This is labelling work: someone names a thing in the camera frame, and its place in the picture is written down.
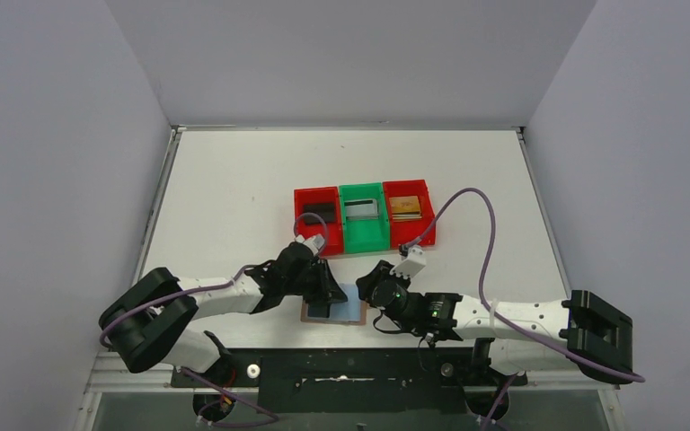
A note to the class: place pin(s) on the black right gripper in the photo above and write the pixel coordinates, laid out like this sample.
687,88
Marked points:
370,284

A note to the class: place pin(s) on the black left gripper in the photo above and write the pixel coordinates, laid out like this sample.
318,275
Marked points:
322,282

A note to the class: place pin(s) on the tan leather card holder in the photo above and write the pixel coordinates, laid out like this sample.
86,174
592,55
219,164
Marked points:
351,313

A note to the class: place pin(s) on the green plastic bin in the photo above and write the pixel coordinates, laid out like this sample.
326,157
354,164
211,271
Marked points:
365,235

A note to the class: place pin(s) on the red bin with gold cards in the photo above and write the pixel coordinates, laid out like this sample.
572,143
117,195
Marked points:
406,231

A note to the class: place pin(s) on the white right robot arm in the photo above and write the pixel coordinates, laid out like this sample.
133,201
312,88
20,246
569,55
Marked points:
583,329

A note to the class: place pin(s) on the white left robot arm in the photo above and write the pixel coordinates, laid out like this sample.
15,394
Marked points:
149,324

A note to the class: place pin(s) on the black card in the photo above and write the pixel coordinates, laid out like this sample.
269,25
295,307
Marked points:
325,210
318,311

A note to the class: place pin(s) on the silver card stack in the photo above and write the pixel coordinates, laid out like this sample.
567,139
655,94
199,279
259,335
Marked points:
361,209

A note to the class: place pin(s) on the gold card stack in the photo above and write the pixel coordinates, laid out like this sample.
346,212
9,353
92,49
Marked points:
405,208

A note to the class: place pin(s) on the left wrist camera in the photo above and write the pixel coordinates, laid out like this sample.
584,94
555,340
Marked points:
316,243

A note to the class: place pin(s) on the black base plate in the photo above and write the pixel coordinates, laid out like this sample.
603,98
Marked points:
448,380

